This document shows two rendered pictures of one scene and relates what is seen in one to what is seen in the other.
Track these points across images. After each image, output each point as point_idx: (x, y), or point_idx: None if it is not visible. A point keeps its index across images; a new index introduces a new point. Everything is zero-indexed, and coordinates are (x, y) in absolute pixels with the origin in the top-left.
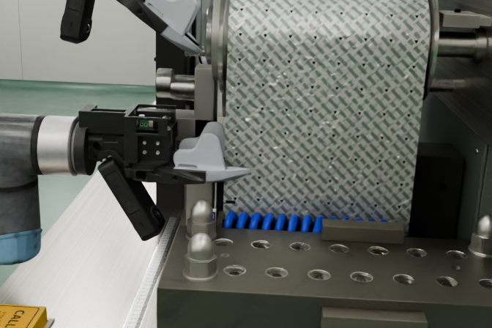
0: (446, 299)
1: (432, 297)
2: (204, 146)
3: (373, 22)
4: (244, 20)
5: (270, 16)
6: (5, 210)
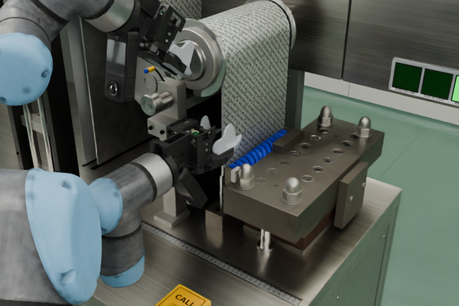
0: (361, 150)
1: (357, 152)
2: (228, 132)
3: (271, 26)
4: (227, 47)
5: (235, 40)
6: (139, 242)
